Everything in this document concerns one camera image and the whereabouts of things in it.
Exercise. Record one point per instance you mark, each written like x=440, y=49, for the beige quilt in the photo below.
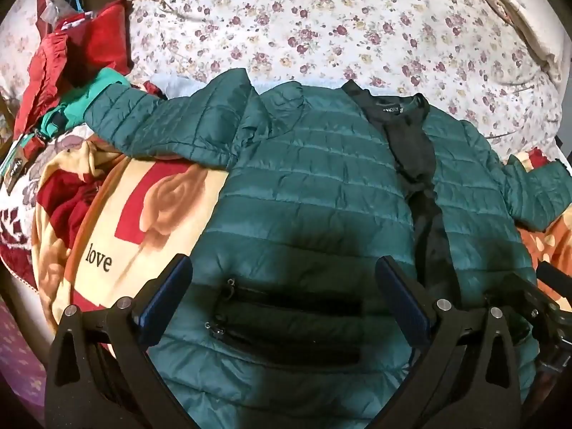
x=514, y=4

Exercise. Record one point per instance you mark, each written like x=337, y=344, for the grey fleece cloth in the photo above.
x=178, y=85

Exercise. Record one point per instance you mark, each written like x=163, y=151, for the dark green puffer jacket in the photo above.
x=313, y=165

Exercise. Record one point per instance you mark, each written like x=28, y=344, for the red jacket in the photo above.
x=49, y=62

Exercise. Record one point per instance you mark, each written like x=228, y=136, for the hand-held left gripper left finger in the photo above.
x=167, y=295

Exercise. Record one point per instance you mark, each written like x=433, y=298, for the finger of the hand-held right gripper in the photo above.
x=527, y=308

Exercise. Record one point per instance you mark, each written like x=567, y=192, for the bright green garment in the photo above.
x=76, y=107

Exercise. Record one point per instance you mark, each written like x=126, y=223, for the red white patterned blanket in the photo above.
x=18, y=241

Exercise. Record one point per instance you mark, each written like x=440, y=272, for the floral bed sheet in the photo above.
x=313, y=18

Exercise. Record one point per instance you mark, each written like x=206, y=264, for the rose printed blanket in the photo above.
x=147, y=205

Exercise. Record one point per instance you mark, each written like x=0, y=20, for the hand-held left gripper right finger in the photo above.
x=404, y=304

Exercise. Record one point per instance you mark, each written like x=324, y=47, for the dark hang tag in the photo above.
x=15, y=167

